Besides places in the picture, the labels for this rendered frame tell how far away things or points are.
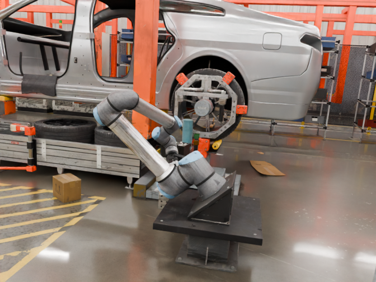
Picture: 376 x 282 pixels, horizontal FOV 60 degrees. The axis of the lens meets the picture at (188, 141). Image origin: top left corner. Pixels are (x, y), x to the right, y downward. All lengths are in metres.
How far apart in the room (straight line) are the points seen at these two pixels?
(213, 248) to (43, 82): 2.77
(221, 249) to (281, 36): 2.05
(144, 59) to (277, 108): 1.34
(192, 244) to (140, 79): 1.51
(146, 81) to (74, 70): 1.17
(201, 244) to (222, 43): 1.96
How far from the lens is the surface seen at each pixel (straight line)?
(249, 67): 3.24
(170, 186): 2.00
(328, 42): 6.95
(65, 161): 3.45
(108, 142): 3.32
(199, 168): 1.94
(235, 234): 1.81
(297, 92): 3.26
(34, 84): 4.07
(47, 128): 3.63
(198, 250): 2.08
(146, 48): 2.89
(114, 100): 1.87
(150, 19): 2.91
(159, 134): 2.32
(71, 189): 2.93
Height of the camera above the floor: 1.12
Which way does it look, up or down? 12 degrees down
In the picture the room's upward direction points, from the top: 4 degrees clockwise
